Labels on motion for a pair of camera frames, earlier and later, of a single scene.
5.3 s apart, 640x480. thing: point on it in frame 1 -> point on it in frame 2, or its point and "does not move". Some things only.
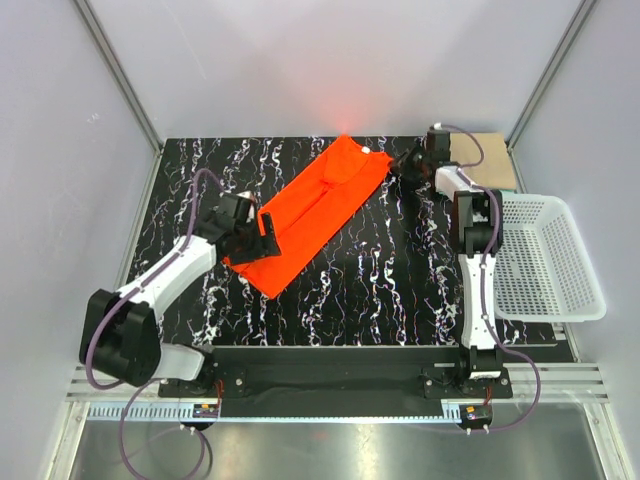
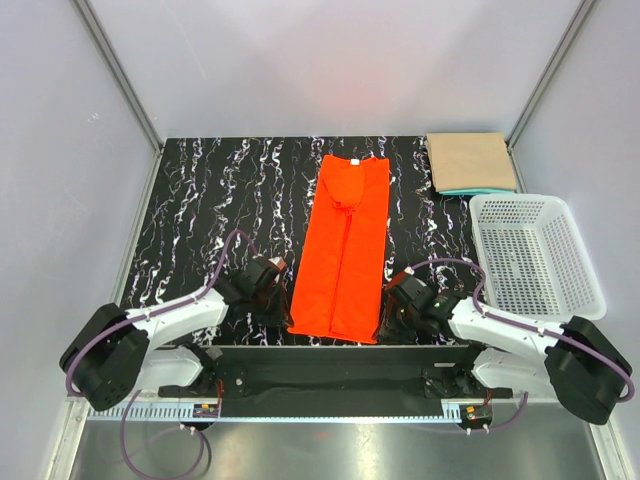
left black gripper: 265,245 -> 281,316
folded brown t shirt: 496,170 does not move
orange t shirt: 307,213 -> 339,290
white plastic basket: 544,273 does not move
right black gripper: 402,162 -> 389,332
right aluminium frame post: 579,19 does not move
